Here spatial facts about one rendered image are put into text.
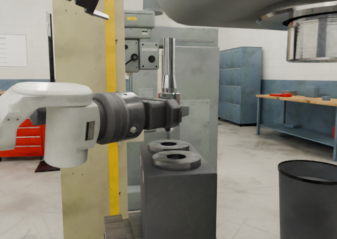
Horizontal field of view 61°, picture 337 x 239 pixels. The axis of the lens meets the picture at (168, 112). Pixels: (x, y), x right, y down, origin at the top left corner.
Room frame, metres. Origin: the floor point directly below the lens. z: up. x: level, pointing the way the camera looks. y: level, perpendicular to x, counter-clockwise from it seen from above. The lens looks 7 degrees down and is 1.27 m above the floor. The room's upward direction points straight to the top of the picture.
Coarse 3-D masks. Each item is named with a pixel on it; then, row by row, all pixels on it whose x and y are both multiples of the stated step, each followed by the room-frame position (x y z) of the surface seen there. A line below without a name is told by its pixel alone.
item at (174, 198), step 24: (168, 144) 0.63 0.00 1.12; (144, 168) 0.49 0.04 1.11; (168, 168) 0.47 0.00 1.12; (192, 168) 0.48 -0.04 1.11; (144, 192) 0.47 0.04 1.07; (168, 192) 0.45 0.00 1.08; (192, 192) 0.45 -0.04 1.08; (216, 192) 0.46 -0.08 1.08; (144, 216) 0.48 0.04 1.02; (168, 216) 0.45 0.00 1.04; (192, 216) 0.45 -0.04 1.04; (216, 216) 0.46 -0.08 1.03
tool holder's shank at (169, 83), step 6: (168, 42) 0.60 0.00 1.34; (174, 42) 0.60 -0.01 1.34; (168, 48) 0.60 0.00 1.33; (174, 48) 0.60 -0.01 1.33; (168, 54) 0.60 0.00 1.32; (174, 54) 0.60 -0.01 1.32; (168, 60) 0.60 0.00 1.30; (174, 60) 0.60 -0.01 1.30; (168, 66) 0.60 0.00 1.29; (174, 66) 0.60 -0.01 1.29; (168, 72) 0.60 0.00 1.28; (174, 72) 0.60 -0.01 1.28; (168, 78) 0.60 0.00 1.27; (174, 78) 0.60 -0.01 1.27; (162, 84) 0.60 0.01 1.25; (168, 84) 0.59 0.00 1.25; (174, 84) 0.60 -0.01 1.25; (168, 90) 0.60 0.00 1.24; (174, 90) 0.61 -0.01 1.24
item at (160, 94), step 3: (159, 93) 0.60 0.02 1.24; (162, 93) 0.59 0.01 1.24; (165, 93) 0.59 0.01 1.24; (168, 93) 0.59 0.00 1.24; (171, 93) 0.59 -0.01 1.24; (174, 93) 0.59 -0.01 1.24; (177, 93) 0.59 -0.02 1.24; (159, 96) 0.60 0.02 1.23; (162, 96) 0.59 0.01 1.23; (165, 96) 0.59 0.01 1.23; (168, 96) 0.59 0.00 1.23; (171, 96) 0.59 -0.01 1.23; (174, 96) 0.59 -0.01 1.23; (177, 96) 0.59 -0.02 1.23
